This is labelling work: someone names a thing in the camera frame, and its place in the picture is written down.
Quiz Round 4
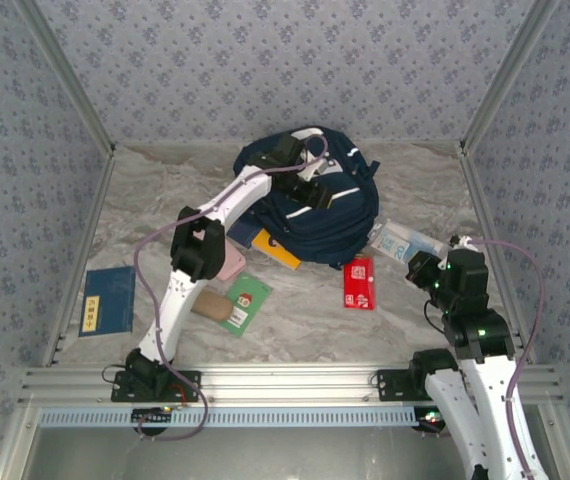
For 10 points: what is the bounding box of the brown glasses case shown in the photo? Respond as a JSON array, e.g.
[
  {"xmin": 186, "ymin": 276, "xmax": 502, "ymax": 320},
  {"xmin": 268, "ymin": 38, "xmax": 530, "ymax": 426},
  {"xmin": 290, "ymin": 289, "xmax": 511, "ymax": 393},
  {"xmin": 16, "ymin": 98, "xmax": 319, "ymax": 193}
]
[{"xmin": 190, "ymin": 290, "xmax": 236, "ymax": 322}]

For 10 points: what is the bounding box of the red booklet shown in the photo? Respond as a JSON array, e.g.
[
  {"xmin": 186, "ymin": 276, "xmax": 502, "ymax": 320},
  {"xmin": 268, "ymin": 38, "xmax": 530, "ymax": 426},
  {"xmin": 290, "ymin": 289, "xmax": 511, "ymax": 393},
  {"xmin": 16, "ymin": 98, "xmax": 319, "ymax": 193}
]
[{"xmin": 343, "ymin": 254, "xmax": 377, "ymax": 311}]

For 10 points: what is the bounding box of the aluminium side frame rail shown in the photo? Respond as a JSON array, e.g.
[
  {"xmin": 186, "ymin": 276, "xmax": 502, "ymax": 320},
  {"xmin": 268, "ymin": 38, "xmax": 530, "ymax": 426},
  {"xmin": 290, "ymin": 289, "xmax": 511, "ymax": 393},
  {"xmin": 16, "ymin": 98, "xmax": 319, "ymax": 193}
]
[
  {"xmin": 459, "ymin": 147, "xmax": 537, "ymax": 364},
  {"xmin": 42, "ymin": 149, "xmax": 116, "ymax": 369}
]

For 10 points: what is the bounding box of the pink case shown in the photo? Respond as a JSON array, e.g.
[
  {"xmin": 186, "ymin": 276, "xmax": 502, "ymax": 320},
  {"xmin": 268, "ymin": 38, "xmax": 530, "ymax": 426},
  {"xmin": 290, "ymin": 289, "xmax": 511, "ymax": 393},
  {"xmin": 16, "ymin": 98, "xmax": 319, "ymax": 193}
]
[{"xmin": 214, "ymin": 244, "xmax": 247, "ymax": 284}]

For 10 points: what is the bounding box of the yellow cartoon book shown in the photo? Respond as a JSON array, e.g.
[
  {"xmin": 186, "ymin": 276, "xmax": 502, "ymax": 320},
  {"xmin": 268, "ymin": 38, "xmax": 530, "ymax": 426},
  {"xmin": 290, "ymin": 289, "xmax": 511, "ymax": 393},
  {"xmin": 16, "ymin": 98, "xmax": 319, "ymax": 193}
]
[{"xmin": 251, "ymin": 227, "xmax": 304, "ymax": 271}]

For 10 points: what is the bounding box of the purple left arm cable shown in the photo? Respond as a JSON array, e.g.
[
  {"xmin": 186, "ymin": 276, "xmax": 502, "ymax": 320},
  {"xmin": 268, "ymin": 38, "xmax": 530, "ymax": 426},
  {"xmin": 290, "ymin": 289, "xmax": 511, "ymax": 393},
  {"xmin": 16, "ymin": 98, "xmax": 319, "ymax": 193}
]
[{"xmin": 132, "ymin": 133, "xmax": 330, "ymax": 442}]

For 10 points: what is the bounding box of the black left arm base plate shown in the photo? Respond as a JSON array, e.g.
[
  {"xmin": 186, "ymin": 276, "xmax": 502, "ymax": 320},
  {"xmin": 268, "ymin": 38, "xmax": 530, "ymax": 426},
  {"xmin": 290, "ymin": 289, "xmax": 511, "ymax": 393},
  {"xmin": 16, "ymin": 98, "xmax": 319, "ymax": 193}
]
[{"xmin": 110, "ymin": 369, "xmax": 202, "ymax": 403}]

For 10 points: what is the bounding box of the light blue slotted cable duct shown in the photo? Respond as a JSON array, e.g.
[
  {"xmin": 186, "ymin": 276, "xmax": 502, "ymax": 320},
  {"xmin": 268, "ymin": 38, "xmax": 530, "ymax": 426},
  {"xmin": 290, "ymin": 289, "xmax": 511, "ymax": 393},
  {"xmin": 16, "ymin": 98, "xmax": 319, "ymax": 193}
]
[{"xmin": 38, "ymin": 405, "xmax": 416, "ymax": 429}]

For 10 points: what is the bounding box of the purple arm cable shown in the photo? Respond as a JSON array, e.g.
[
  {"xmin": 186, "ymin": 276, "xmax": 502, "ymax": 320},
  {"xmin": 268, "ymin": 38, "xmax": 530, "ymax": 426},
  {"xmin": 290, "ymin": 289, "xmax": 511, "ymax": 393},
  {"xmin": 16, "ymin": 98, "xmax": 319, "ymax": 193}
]
[
  {"xmin": 132, "ymin": 133, "xmax": 330, "ymax": 442},
  {"xmin": 467, "ymin": 237, "xmax": 546, "ymax": 480}
]

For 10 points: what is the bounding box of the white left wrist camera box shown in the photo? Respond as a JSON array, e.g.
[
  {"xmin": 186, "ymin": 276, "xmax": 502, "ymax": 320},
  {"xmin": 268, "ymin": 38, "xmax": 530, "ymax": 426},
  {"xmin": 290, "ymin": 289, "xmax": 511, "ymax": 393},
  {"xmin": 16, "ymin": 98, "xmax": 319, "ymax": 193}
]
[{"xmin": 298, "ymin": 149, "xmax": 327, "ymax": 182}]

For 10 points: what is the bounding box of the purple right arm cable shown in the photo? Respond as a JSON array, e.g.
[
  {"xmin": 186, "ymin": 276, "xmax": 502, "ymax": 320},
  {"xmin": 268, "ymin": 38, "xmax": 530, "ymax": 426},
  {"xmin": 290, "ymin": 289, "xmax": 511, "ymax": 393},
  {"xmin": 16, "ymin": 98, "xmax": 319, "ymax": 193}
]
[{"xmin": 467, "ymin": 237, "xmax": 546, "ymax": 480}]

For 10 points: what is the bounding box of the blue book with yellow label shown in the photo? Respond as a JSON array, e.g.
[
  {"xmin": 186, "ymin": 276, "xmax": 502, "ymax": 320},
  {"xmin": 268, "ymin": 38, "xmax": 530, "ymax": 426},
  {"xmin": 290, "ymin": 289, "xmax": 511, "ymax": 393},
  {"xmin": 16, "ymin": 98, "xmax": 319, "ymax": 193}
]
[
  {"xmin": 225, "ymin": 219, "xmax": 261, "ymax": 249},
  {"xmin": 78, "ymin": 265, "xmax": 136, "ymax": 337}
]

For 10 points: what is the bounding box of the small black circuit board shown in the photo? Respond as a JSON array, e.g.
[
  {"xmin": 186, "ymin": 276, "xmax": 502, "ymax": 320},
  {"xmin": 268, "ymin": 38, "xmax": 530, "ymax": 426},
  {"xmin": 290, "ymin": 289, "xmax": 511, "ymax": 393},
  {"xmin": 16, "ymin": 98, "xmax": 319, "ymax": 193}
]
[
  {"xmin": 132, "ymin": 407, "xmax": 174, "ymax": 424},
  {"xmin": 414, "ymin": 408, "xmax": 446, "ymax": 432}
]

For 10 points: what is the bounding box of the green card booklet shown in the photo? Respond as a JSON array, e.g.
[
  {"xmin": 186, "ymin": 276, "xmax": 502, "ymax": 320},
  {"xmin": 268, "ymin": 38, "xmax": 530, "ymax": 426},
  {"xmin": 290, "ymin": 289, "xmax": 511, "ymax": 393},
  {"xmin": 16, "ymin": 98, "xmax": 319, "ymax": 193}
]
[{"xmin": 219, "ymin": 272, "xmax": 274, "ymax": 337}]

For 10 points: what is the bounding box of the navy blue backpack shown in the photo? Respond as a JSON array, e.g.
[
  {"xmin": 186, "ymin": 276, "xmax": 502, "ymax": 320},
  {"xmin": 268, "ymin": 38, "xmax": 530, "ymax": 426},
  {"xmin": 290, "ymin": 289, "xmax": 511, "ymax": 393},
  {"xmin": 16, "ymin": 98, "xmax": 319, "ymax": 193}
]
[{"xmin": 233, "ymin": 125, "xmax": 381, "ymax": 271}]

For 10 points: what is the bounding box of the aluminium front frame rail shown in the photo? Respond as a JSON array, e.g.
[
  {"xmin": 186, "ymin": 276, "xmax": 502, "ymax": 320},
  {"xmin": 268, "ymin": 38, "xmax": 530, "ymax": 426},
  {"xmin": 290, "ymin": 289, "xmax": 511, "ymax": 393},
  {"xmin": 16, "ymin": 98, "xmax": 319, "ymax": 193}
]
[{"xmin": 18, "ymin": 363, "xmax": 565, "ymax": 407}]

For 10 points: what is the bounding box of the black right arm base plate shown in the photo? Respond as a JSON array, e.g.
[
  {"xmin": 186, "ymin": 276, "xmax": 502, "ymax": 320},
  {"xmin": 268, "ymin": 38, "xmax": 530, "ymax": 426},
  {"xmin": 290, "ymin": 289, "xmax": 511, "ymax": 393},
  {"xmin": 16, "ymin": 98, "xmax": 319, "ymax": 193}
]
[{"xmin": 377, "ymin": 369, "xmax": 434, "ymax": 403}]

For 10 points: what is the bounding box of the aluminium frame post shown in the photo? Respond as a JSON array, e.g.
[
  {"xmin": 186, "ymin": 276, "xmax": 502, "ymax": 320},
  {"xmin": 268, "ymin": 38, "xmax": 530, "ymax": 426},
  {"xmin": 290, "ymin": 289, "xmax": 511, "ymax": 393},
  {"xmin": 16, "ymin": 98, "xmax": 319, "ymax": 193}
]
[
  {"xmin": 14, "ymin": 0, "xmax": 117, "ymax": 157},
  {"xmin": 458, "ymin": 0, "xmax": 561, "ymax": 154}
]

